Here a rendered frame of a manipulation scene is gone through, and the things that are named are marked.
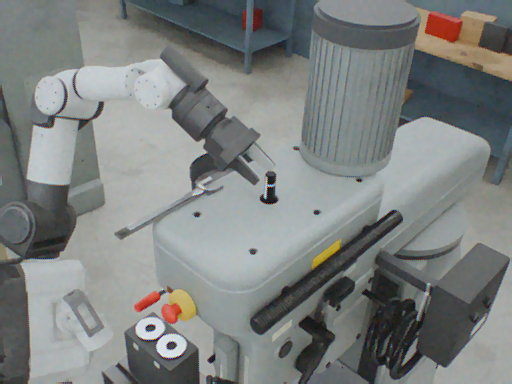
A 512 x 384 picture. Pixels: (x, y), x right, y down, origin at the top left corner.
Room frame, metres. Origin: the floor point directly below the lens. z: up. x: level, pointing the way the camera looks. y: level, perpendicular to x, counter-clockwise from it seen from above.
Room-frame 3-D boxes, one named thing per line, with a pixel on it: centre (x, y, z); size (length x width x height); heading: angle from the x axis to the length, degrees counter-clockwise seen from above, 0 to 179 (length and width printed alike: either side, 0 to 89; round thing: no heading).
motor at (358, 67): (1.12, -0.19, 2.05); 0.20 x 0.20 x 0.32
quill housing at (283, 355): (0.93, -0.03, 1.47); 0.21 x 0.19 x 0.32; 49
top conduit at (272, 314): (0.86, -0.16, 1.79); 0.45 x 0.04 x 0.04; 139
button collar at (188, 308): (0.76, 0.13, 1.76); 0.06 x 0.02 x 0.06; 49
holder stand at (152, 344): (1.21, 0.27, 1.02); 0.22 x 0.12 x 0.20; 50
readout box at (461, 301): (0.93, -0.47, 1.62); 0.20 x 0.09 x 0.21; 139
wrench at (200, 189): (0.88, 0.16, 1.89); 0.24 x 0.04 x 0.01; 139
